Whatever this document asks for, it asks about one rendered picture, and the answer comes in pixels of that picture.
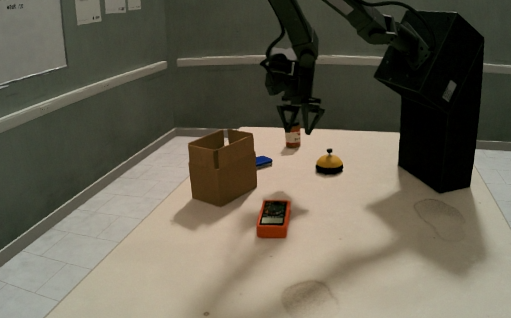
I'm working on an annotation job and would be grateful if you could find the brown cardboard box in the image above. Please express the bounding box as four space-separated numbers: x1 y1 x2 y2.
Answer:
188 129 257 208

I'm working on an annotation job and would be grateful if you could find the small orange spice jar with black lid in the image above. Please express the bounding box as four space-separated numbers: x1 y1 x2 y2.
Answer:
285 120 301 148

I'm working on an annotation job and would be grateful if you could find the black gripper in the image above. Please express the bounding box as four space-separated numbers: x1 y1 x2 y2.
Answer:
276 78 325 135

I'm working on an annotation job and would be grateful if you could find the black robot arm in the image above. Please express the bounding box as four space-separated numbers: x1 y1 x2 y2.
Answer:
265 0 434 96

